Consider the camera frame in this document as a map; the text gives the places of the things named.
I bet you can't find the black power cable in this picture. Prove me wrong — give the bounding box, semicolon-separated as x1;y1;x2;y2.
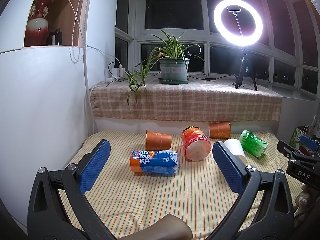
188;73;238;81

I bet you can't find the blue orange Arctic Ocean bottle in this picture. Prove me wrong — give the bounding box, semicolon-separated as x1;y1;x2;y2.
130;150;179;174

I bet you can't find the spider plant in green pot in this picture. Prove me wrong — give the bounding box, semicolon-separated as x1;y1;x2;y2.
105;29;204;105

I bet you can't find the white ring light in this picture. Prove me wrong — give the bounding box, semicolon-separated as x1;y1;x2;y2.
213;0;263;47

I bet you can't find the red white ceramic vase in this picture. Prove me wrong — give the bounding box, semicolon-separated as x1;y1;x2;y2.
24;0;53;47

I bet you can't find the white lace cloth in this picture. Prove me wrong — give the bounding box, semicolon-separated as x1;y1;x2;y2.
311;116;320;138

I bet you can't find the green drink bottle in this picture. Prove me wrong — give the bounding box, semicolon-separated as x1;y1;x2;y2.
239;130;268;159

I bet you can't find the white cable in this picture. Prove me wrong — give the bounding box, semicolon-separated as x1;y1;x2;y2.
56;0;97;136

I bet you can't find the white bead cord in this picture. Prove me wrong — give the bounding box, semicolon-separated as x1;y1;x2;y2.
69;0;86;65

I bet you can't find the dark small bottle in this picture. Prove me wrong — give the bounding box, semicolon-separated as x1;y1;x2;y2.
46;28;62;46

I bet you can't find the white paper cup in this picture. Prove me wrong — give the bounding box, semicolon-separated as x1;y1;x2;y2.
224;138;247;165

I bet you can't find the orange patterned paper cup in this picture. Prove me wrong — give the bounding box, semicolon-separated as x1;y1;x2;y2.
145;130;172;151

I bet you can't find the red cardboard box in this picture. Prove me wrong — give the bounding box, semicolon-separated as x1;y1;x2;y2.
299;145;319;158

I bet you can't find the green white carton box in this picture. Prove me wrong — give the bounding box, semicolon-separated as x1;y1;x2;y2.
290;125;310;149

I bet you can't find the beige plaid sill cloth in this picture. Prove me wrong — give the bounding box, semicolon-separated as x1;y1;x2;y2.
91;77;281;122

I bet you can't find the red orange snack jar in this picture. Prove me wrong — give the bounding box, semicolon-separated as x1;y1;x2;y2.
181;126;212;161

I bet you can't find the black tripod stand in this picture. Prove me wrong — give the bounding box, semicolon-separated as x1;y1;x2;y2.
234;48;258;91

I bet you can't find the white wall charger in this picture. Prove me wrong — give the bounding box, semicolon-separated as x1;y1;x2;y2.
111;67;125;78

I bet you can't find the brown chair back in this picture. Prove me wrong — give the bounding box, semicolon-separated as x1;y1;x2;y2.
120;214;193;240

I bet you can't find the striped yellow table cloth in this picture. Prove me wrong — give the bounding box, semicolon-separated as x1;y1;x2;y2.
57;129;303;240

